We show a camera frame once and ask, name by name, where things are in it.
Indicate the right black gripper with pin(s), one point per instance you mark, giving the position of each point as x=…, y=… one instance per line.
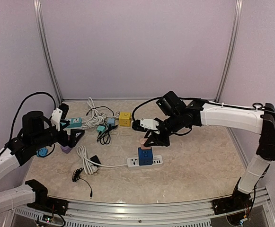
x=159, y=140

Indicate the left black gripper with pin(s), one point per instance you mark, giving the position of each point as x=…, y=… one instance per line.
x=71, y=141

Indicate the pink plug adapter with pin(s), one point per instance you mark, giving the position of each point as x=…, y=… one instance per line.
x=142, y=144

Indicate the dark blue cube socket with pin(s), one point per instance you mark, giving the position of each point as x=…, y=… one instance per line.
x=145, y=156

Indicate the white power strip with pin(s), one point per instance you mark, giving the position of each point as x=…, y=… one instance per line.
x=133, y=163

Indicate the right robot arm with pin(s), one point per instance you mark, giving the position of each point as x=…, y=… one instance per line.
x=187, y=112

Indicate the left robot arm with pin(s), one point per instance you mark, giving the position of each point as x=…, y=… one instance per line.
x=15, y=153

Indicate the teal plug adapter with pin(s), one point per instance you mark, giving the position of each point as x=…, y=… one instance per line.
x=101, y=129

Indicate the light blue plug adapter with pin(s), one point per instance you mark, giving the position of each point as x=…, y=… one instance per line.
x=110, y=122

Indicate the teal power strip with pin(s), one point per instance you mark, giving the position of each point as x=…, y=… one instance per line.
x=74, y=122

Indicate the purple power strip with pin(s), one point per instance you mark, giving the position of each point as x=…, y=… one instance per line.
x=66, y=149

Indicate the yellow cube socket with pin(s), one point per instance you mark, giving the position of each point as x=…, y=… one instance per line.
x=125, y=119

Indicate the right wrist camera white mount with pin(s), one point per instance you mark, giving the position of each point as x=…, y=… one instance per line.
x=145, y=124

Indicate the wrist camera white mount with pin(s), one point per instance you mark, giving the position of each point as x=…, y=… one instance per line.
x=145, y=124
x=58, y=115

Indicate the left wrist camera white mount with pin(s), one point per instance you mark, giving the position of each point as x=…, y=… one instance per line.
x=58, y=115

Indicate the black power adapter with cable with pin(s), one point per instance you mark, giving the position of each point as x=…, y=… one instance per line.
x=77, y=172

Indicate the aluminium front rail frame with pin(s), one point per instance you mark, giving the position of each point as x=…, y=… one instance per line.
x=198, y=213

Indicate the left aluminium corner post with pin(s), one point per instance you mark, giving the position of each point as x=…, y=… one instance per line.
x=46, y=51

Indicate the aluminium corner post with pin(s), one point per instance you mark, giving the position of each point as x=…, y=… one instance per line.
x=231, y=49
x=46, y=51

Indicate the right aluminium corner post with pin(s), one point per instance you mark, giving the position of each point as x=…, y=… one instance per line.
x=231, y=49

